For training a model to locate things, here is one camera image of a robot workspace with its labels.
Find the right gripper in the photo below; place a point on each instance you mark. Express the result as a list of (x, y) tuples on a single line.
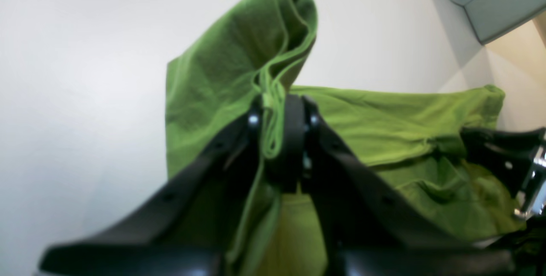
[(517, 159)]

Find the green T-shirt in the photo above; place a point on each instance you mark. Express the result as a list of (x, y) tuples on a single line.
[(411, 140)]

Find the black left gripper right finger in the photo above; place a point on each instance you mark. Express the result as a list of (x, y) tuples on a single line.
[(368, 228)]

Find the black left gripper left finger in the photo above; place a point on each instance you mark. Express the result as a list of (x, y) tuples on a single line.
[(170, 216)]

